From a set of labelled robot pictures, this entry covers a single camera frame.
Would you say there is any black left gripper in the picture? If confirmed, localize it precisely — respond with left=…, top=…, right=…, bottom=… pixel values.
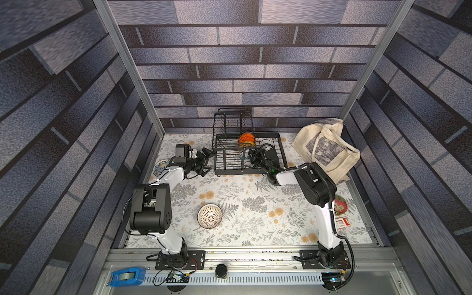
left=186, top=147, right=217, bottom=176

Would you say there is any orange plastic bowl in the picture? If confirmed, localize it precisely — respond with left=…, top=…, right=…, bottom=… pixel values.
left=238, top=133, right=256, bottom=147

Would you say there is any black wire dish rack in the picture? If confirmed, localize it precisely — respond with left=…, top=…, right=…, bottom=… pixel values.
left=212, top=108, right=288, bottom=177

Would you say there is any white lattice pattern bowl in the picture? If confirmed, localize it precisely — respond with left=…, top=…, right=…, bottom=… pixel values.
left=197, top=204, right=222, bottom=229

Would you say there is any blue floral ceramic bowl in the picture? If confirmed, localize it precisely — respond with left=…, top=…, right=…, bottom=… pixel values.
left=239, top=148, right=251, bottom=164

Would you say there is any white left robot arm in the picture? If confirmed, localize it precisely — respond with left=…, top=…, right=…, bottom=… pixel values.
left=129, top=144, right=216, bottom=262

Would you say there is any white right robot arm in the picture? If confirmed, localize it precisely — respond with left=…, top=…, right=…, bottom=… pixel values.
left=249, top=144, right=355, bottom=270

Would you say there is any floral patterned table mat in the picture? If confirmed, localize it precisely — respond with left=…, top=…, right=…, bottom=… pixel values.
left=157, top=134, right=373, bottom=247

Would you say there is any blue yellow patterned bowl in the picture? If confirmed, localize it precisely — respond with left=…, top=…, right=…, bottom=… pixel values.
left=152, top=159, right=170, bottom=177

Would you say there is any beige canvas tote bag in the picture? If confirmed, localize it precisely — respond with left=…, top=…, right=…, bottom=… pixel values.
left=292, top=118, right=360, bottom=184

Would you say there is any red gold round tin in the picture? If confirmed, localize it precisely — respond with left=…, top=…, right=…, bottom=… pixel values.
left=334, top=194, right=349, bottom=216

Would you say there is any small red white box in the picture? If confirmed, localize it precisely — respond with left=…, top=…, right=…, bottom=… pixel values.
left=335, top=218, right=350, bottom=229

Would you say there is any black round knob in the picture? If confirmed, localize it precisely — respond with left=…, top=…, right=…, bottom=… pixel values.
left=215, top=264, right=228, bottom=279

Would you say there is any green circuit board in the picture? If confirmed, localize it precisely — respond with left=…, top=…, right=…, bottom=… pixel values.
left=322, top=273, right=345, bottom=288

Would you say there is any blue tape dispenser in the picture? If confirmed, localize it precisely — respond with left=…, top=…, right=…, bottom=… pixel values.
left=108, top=267, right=146, bottom=287

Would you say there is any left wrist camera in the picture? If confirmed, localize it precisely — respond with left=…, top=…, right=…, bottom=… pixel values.
left=175, top=144, right=193, bottom=159

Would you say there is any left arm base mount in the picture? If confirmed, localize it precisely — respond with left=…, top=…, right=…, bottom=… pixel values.
left=155, top=250, right=206, bottom=271

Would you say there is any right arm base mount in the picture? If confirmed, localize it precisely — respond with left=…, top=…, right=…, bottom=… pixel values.
left=293, top=250, right=352, bottom=270

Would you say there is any white slotted cable duct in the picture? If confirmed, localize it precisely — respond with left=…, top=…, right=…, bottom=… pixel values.
left=140, top=272, right=324, bottom=286

